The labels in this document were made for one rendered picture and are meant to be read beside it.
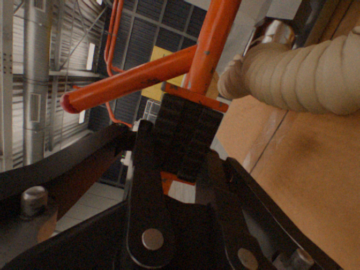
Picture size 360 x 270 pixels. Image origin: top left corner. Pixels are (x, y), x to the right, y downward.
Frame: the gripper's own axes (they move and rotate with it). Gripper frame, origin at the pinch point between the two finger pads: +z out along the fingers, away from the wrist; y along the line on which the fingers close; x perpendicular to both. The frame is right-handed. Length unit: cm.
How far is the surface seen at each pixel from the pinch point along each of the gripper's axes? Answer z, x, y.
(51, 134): 699, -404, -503
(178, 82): 725, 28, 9
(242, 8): 94, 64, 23
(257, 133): 6.6, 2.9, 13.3
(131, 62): 1046, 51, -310
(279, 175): -1.3, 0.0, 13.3
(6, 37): 184, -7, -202
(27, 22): 431, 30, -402
